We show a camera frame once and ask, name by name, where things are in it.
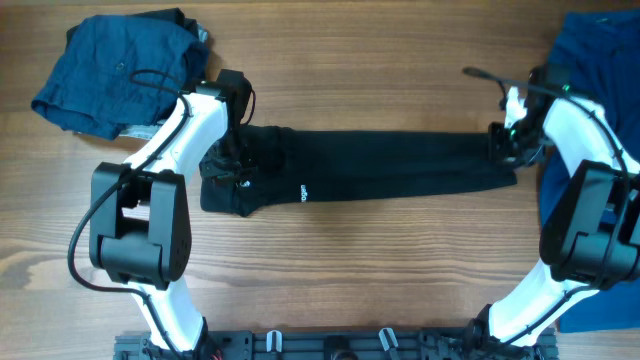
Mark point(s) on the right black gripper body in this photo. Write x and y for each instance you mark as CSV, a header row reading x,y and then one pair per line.
x,y
520,146

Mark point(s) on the black t-shirt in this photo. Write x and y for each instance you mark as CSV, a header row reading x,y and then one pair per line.
x,y
292,166

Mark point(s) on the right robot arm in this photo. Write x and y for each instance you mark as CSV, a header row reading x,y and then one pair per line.
x,y
590,242

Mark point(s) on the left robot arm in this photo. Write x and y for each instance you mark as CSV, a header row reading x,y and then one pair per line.
x,y
139,224

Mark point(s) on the right white rail clip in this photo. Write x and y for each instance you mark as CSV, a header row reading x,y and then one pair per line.
x,y
388,339

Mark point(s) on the folded dark blue shirt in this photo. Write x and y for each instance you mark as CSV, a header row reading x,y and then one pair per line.
x,y
57,101

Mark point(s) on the white rail clip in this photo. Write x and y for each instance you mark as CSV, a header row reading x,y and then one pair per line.
x,y
388,339
274,341

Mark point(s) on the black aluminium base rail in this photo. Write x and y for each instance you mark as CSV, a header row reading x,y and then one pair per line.
x,y
426,344

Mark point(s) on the blue t-shirt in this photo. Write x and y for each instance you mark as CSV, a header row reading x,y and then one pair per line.
x,y
602,52

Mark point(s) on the left white rail clip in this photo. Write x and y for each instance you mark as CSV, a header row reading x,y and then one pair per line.
x,y
274,341

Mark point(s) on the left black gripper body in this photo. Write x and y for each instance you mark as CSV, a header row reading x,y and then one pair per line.
x,y
230,158

